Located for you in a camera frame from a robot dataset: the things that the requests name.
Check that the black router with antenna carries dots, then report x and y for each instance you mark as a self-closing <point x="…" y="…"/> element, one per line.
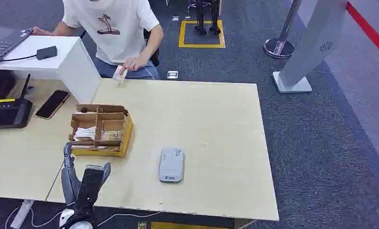
<point x="7" y="115"/>

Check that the white power strip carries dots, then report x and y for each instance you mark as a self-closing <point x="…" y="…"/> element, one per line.
<point x="20" y="215"/>

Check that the person's right hand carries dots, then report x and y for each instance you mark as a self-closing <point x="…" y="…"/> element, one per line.
<point x="40" y="31"/>

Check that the person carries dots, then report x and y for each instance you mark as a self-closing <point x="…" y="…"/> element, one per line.
<point x="113" y="47"/>

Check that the chrome stanchion post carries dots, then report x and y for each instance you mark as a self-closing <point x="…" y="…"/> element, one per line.
<point x="279" y="48"/>

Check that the printed cards in compartment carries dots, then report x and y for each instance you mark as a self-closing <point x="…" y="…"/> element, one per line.
<point x="112" y="135"/>

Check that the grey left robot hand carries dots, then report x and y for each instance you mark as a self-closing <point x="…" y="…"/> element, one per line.
<point x="70" y="183"/>

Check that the grey card reader device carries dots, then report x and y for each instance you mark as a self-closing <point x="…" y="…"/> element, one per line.
<point x="171" y="166"/>

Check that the yellow floor tape square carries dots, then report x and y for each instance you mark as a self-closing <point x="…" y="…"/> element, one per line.
<point x="180" y="34"/>

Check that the grey kiosk stand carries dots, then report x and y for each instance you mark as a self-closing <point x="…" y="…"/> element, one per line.
<point x="312" y="41"/>

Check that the white desk riser shelf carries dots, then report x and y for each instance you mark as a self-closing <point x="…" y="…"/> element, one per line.
<point x="78" y="75"/>

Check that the printed card stack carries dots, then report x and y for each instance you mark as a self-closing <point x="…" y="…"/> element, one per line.
<point x="119" y="75"/>

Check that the white cards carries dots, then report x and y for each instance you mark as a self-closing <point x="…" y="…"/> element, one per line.
<point x="85" y="133"/>

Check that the black power adapter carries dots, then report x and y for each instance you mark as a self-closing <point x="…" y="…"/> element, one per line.
<point x="46" y="52"/>

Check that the person's left hand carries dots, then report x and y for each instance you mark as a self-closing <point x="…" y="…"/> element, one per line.
<point x="134" y="64"/>

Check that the silver floor socket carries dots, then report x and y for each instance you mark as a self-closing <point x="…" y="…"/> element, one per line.
<point x="172" y="75"/>

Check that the black smartphone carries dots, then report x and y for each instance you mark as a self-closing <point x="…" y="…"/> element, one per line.
<point x="52" y="104"/>

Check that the wooden compartment card box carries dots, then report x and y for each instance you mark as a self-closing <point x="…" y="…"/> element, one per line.
<point x="126" y="139"/>

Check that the black humanoid robot legs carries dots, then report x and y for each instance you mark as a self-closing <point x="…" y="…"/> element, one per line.
<point x="201" y="19"/>

